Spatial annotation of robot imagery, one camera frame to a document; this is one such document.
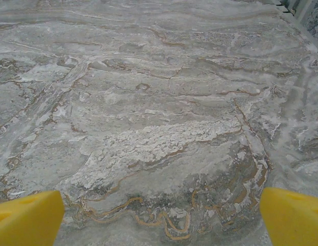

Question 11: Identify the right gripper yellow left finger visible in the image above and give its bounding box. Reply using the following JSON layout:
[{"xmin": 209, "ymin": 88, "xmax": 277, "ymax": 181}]
[{"xmin": 0, "ymin": 190, "xmax": 66, "ymax": 246}]

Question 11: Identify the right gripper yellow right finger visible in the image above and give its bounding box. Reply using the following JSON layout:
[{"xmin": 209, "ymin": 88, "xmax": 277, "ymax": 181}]
[{"xmin": 259, "ymin": 187, "xmax": 318, "ymax": 246}]

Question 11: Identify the aluminium table side rail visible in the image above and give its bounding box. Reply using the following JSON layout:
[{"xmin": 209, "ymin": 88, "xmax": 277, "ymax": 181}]
[{"xmin": 264, "ymin": 0, "xmax": 318, "ymax": 49}]

